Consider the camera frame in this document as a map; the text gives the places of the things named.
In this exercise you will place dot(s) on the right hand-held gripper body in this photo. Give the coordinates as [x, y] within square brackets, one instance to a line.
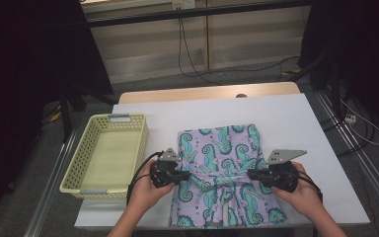
[281, 177]

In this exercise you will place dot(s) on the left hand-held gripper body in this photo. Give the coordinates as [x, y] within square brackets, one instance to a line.
[164, 174]

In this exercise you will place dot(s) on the purple seahorse print garment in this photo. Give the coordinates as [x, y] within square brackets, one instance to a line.
[223, 148]

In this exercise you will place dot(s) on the yellow perforated plastic basket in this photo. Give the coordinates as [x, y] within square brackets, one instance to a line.
[105, 158]

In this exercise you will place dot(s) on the person's left hand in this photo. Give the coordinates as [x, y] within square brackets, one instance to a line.
[144, 194]

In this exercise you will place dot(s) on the person's right hand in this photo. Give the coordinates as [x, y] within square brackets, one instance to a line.
[304, 200]

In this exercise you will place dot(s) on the white table cover sheet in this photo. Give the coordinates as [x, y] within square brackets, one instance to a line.
[210, 112]

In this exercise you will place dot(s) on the light wooden table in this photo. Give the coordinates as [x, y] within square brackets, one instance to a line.
[177, 94]

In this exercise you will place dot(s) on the black metal stand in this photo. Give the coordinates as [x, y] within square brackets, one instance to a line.
[334, 89]

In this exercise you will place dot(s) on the black tripod stand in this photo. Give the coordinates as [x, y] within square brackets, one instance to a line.
[65, 115]

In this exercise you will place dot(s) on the black curtain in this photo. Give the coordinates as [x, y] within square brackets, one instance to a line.
[368, 49]
[23, 82]

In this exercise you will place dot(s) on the black horizontal bar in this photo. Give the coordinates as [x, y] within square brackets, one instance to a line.
[194, 13]

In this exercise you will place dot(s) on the aluminium floor rail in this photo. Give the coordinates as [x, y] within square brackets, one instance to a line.
[51, 184]
[368, 164]

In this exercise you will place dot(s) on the white wall socket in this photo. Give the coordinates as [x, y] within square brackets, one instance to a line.
[184, 4]

